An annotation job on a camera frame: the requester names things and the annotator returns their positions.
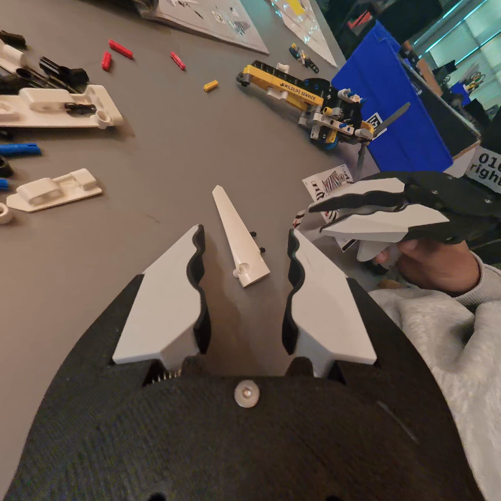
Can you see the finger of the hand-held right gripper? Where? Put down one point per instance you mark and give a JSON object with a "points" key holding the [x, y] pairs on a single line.
{"points": [[391, 223], [375, 187]]}

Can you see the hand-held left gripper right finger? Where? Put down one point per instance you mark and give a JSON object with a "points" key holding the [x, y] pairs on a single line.
{"points": [[328, 313]]}

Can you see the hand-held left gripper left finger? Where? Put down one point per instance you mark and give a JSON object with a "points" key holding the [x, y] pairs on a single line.
{"points": [[156, 309]]}

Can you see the zebra striped sticker sheet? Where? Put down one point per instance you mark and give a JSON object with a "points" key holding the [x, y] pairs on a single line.
{"points": [[332, 182]]}

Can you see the white tapered lego panel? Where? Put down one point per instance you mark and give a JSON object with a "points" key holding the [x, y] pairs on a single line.
{"points": [[238, 235]]}

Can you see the black lego box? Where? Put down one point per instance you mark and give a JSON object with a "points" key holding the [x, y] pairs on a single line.
{"points": [[442, 113]]}

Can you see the yellow black lego plane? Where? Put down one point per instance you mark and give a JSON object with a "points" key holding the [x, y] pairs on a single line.
{"points": [[289, 88]]}

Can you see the small lego figure parts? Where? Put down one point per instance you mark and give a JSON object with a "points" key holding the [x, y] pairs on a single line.
{"points": [[303, 56]]}

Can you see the small white lego panel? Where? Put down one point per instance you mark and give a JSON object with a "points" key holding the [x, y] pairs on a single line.
{"points": [[58, 191]]}

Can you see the yellow lego pin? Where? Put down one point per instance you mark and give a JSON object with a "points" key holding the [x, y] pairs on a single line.
{"points": [[210, 85]]}

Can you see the lego instruction booklet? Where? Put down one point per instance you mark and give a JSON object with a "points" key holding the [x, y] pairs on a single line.
{"points": [[219, 23]]}

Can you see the large white lego panel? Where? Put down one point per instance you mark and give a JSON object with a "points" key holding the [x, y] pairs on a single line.
{"points": [[47, 101]]}

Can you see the red lego pin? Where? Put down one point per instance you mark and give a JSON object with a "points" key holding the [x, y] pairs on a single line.
{"points": [[177, 60], [106, 60], [120, 49]]}

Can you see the pile of loose lego pieces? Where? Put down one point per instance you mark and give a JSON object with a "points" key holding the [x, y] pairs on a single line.
{"points": [[64, 72]]}

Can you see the person's right hand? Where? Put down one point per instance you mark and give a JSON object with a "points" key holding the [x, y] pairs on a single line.
{"points": [[434, 266]]}

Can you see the blue plastic bin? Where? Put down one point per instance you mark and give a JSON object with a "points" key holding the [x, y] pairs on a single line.
{"points": [[391, 117]]}

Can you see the white printed paper sheet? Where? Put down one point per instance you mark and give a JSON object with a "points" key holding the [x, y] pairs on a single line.
{"points": [[309, 35]]}

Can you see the yellow sticky note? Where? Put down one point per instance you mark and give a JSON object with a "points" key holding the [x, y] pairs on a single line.
{"points": [[295, 6]]}

